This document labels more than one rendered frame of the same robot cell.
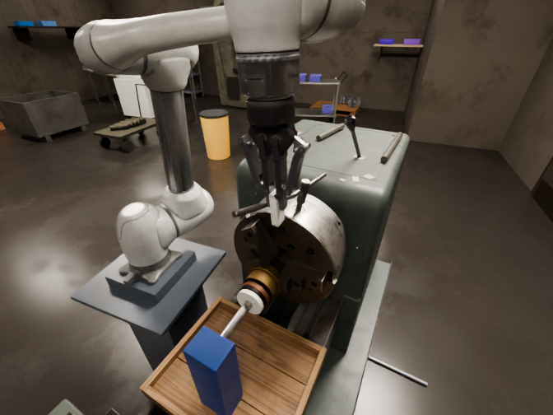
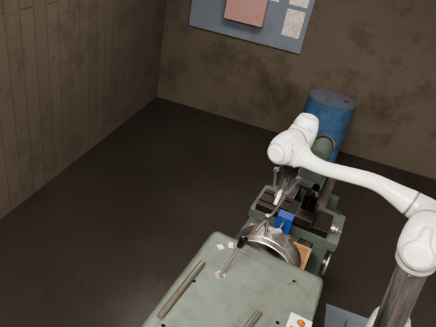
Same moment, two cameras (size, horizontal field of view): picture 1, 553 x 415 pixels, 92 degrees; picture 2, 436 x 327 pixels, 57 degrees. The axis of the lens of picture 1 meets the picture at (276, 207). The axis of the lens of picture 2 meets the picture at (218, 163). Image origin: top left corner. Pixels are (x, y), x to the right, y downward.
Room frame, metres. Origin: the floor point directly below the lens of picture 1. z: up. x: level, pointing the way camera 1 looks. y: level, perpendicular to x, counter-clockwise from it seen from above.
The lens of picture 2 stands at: (1.84, -0.54, 2.36)
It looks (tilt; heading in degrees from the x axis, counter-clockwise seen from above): 32 degrees down; 170
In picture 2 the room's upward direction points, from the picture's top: 12 degrees clockwise
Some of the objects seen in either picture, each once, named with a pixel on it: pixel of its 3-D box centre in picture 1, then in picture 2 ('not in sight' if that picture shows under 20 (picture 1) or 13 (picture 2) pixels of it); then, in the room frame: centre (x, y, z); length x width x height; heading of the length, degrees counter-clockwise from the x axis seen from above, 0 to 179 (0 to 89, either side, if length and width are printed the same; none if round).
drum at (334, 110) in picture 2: not in sight; (321, 130); (-2.23, 1.27, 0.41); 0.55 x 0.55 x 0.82
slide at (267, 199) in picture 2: not in sight; (294, 212); (0.04, 0.27, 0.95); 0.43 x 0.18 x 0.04; 62
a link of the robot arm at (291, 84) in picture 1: (268, 75); not in sight; (0.43, 0.01, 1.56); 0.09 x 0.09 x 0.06
